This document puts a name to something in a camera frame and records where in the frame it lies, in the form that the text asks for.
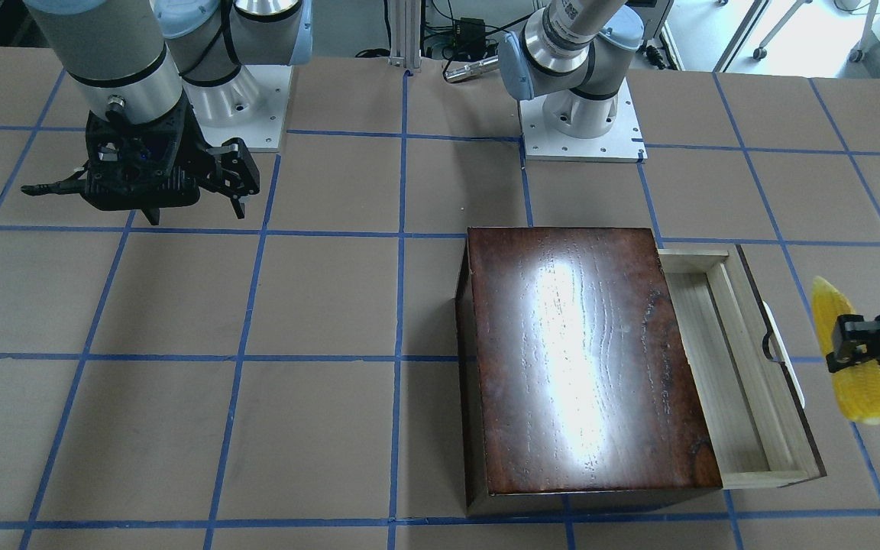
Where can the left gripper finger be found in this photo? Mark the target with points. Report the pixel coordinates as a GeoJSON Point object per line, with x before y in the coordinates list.
{"type": "Point", "coordinates": [854, 341]}

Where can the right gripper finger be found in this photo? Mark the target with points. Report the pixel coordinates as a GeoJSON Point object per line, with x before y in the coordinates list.
{"type": "Point", "coordinates": [75, 184]}
{"type": "Point", "coordinates": [234, 175]}

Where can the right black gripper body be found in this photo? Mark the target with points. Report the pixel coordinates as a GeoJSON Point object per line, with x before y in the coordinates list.
{"type": "Point", "coordinates": [231, 170]}

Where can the yellow corn cob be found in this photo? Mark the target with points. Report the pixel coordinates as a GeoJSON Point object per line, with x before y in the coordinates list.
{"type": "Point", "coordinates": [856, 387]}

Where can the light wooden drawer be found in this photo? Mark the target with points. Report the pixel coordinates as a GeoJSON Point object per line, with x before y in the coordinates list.
{"type": "Point", "coordinates": [752, 401]}

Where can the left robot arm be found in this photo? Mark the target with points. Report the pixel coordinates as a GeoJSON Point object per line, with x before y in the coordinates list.
{"type": "Point", "coordinates": [582, 50]}

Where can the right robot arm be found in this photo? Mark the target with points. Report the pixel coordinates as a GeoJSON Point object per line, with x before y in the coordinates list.
{"type": "Point", "coordinates": [172, 95]}

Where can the dark wooden drawer cabinet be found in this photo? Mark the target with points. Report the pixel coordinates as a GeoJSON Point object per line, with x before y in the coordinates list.
{"type": "Point", "coordinates": [576, 391]}

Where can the silver flashlight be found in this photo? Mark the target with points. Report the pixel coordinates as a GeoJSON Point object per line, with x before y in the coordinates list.
{"type": "Point", "coordinates": [471, 70]}

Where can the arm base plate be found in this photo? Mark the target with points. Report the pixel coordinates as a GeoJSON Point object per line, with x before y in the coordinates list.
{"type": "Point", "coordinates": [252, 106]}
{"type": "Point", "coordinates": [563, 126]}

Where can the aluminium frame post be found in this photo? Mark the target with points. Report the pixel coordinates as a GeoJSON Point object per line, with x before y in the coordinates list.
{"type": "Point", "coordinates": [404, 20]}

